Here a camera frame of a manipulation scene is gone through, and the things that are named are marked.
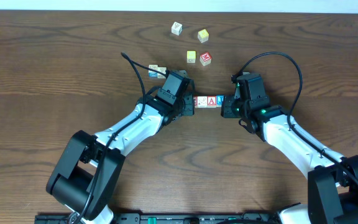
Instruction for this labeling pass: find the white airplane block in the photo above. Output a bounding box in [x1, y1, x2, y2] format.
[196, 96, 208, 108]

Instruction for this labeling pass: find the blue letter block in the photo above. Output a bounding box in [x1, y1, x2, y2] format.
[216, 95, 224, 107]

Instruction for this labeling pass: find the red letter A block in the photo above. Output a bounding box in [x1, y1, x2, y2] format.
[207, 96, 217, 108]

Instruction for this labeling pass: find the red letter U block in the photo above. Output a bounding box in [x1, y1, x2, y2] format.
[193, 96, 198, 108]

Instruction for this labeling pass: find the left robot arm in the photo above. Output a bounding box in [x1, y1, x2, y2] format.
[46, 70, 194, 223]

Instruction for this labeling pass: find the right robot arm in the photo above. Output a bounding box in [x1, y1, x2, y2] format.
[221, 72, 358, 223]

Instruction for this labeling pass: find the plain hand sign block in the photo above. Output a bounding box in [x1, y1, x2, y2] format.
[157, 67, 167, 79]

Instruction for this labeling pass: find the blue X side block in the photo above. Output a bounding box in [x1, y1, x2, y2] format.
[149, 64, 158, 78]

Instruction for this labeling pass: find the yellow block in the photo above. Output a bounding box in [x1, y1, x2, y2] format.
[198, 29, 209, 43]
[186, 50, 196, 63]

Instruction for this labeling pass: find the red letter M block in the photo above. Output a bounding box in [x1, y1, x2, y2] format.
[200, 52, 212, 66]

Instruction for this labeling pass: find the yellow top block far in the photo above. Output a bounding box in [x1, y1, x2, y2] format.
[198, 29, 209, 43]

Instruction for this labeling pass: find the white block top far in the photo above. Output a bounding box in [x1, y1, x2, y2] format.
[171, 22, 183, 35]

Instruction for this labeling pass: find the left black cable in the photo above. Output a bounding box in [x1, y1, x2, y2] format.
[70, 52, 170, 224]

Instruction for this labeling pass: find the black cable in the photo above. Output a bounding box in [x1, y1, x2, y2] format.
[70, 52, 170, 224]
[231, 51, 358, 218]

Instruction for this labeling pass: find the right black cable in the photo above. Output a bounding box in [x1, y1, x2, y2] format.
[231, 51, 358, 218]

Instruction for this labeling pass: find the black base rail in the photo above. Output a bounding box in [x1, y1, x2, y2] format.
[34, 213, 282, 224]

